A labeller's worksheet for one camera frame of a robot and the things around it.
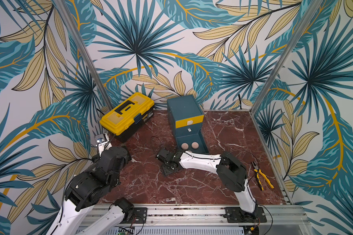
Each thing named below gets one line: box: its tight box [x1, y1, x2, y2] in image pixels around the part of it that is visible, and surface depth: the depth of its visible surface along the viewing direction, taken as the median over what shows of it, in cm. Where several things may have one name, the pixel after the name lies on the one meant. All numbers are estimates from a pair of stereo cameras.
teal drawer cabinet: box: [166, 94, 205, 139], surface depth 92 cm
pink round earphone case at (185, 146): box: [180, 141, 190, 151], surface depth 99 cm
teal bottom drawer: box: [176, 133, 210, 155], surface depth 100 cm
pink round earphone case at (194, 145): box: [190, 141, 200, 150], surface depth 100 cm
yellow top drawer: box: [175, 114, 205, 129], surface depth 90 cm
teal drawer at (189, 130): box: [175, 121, 203, 139], surface depth 97 cm
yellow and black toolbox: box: [99, 92, 155, 143], surface depth 96 cm
